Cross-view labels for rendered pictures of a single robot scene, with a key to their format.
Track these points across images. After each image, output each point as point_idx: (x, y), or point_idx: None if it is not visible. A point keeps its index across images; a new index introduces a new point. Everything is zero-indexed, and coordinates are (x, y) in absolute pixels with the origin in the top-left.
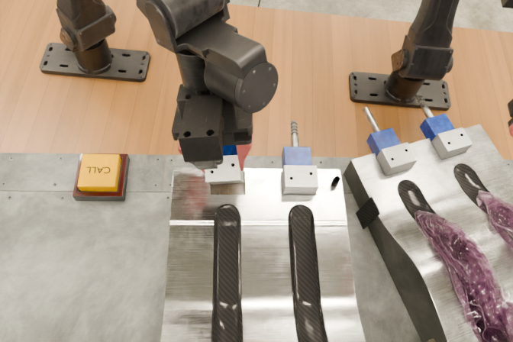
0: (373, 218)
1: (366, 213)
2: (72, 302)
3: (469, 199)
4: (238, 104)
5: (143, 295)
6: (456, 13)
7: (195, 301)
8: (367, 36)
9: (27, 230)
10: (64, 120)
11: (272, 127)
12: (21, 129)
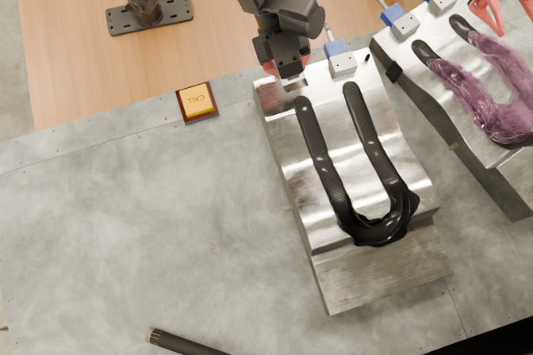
0: (399, 74)
1: (393, 72)
2: (215, 190)
3: (462, 40)
4: (308, 36)
5: (259, 172)
6: None
7: (301, 162)
8: None
9: (162, 154)
10: (148, 70)
11: None
12: (120, 85)
